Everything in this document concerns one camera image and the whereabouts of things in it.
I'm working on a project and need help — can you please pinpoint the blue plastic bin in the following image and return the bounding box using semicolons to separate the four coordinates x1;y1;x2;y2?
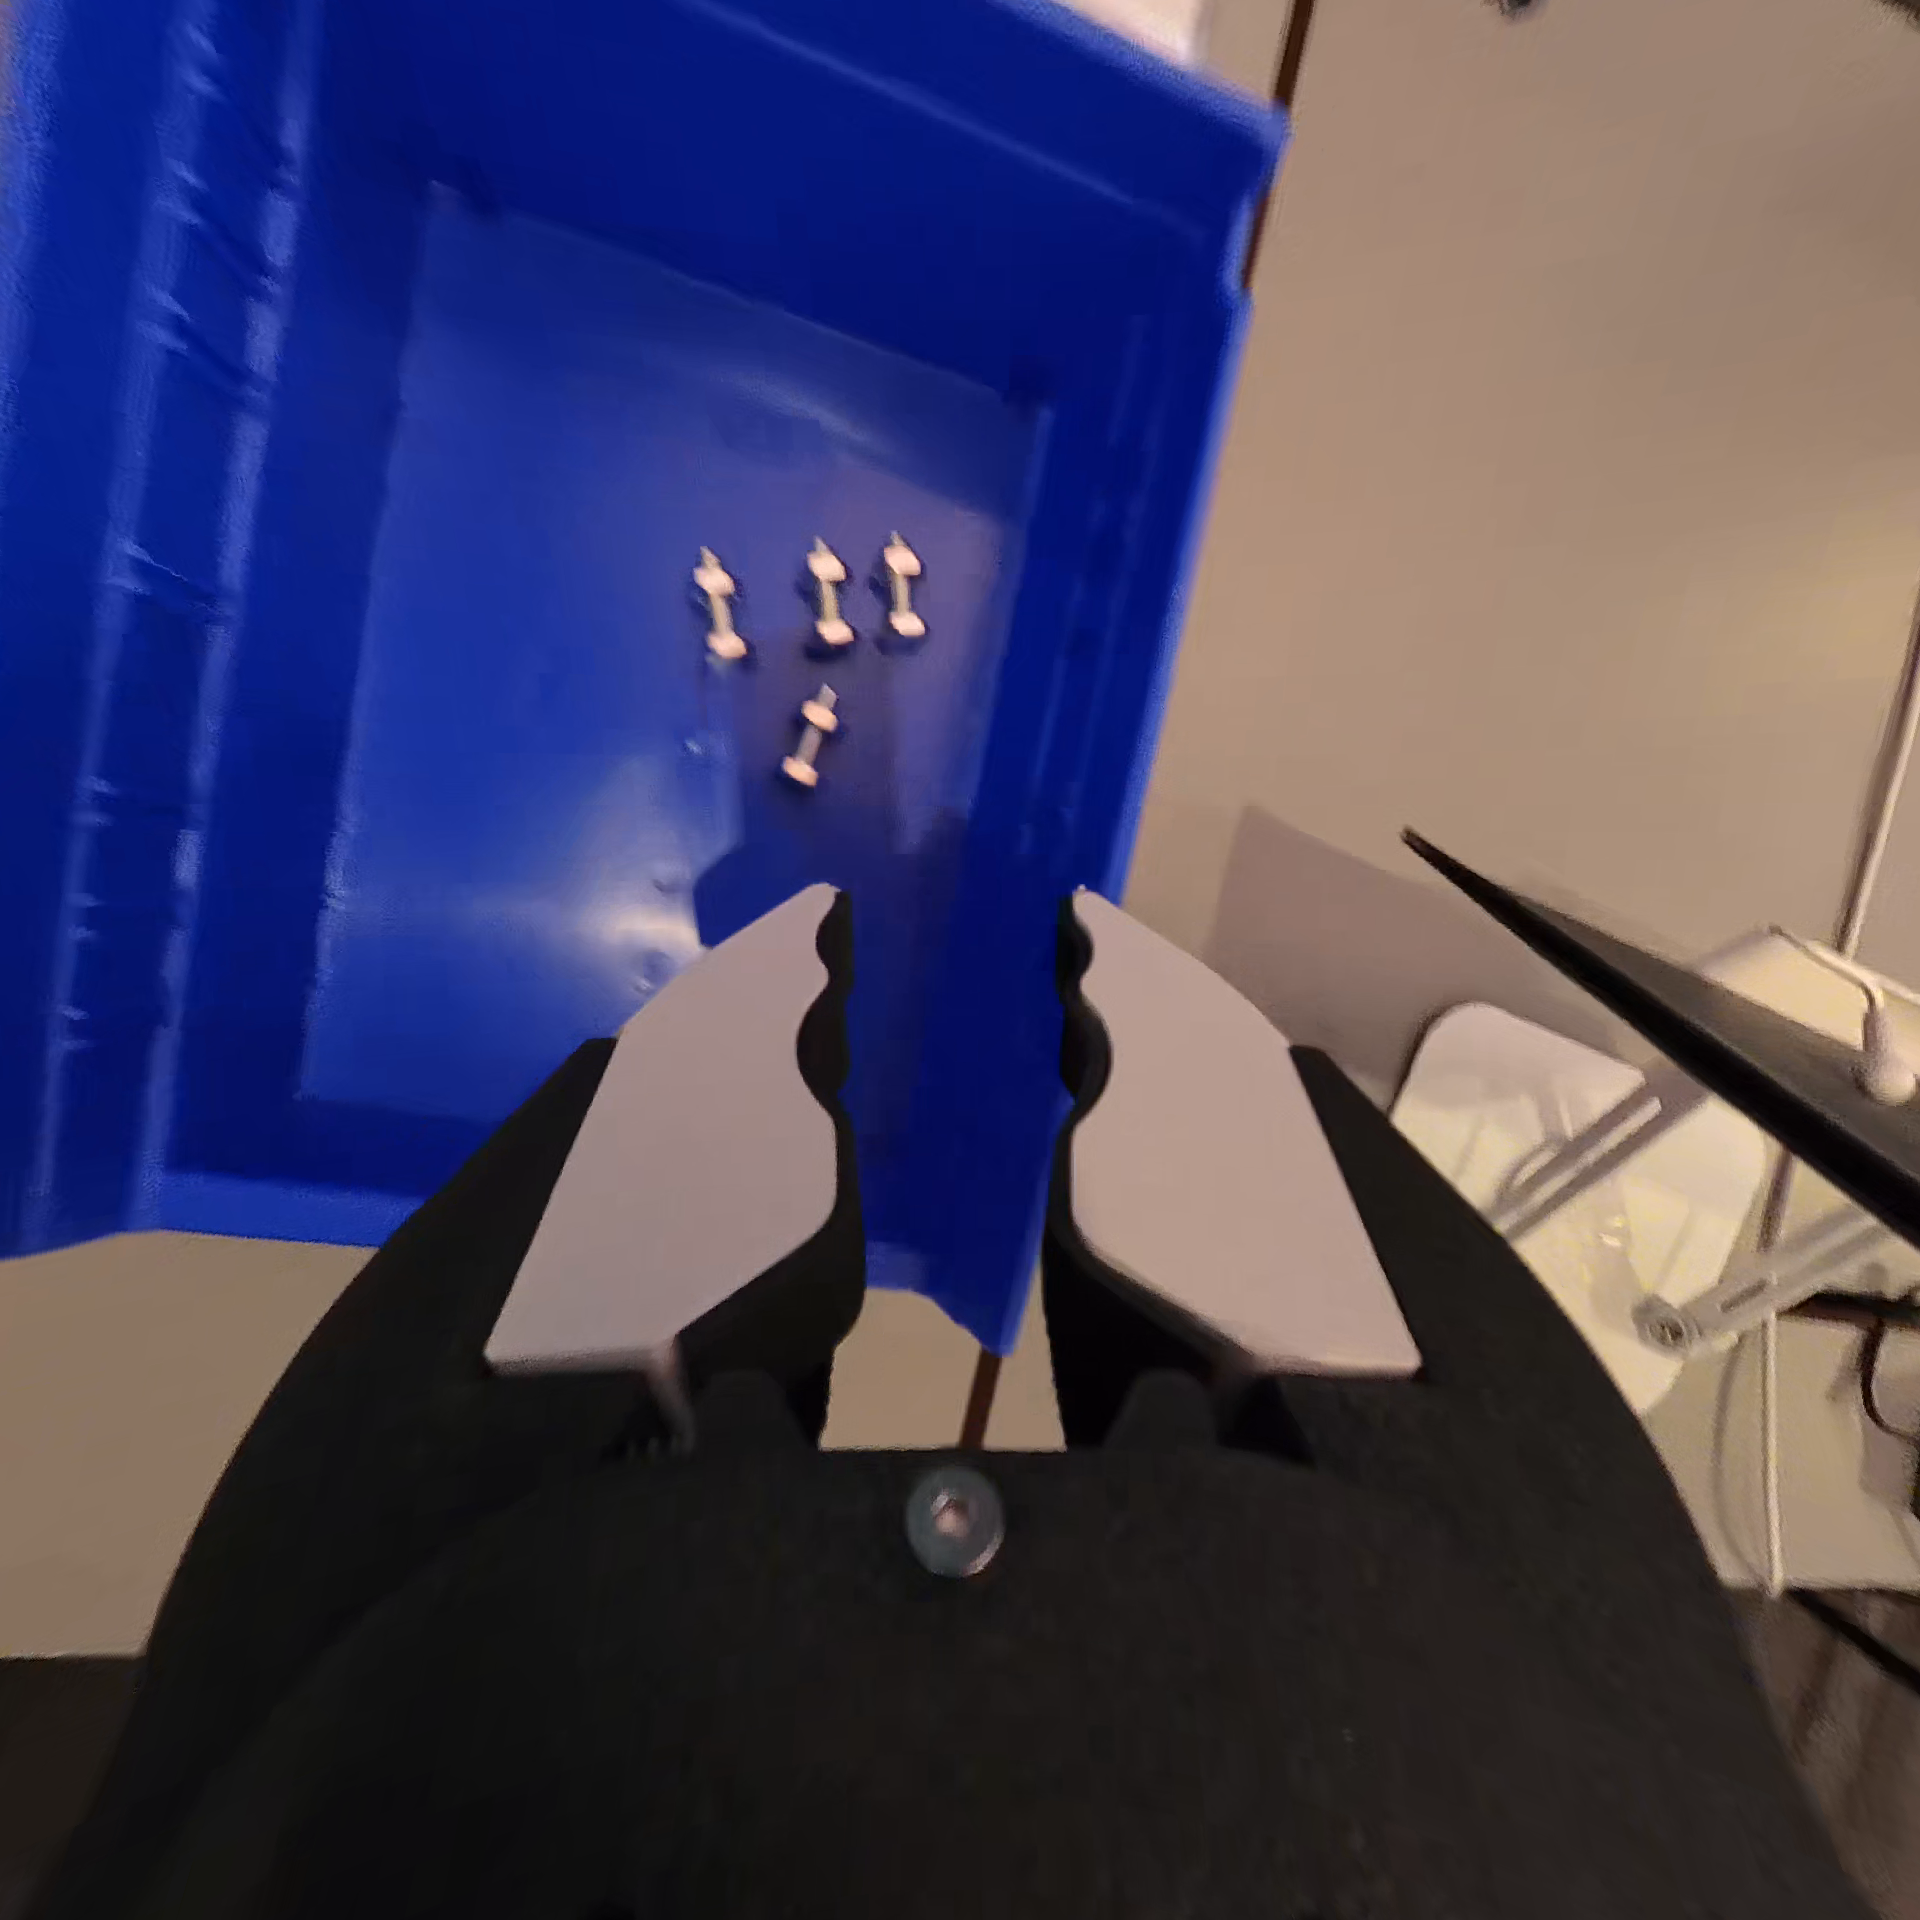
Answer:
0;0;1293;1352

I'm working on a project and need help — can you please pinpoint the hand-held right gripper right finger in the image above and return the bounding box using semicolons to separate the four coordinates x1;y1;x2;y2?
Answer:
1041;884;1423;1407

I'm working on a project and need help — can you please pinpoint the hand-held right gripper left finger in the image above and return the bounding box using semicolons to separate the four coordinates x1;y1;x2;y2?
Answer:
482;881;870;1448

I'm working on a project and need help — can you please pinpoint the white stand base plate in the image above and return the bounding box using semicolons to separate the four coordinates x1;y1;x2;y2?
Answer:
1387;996;1920;1419

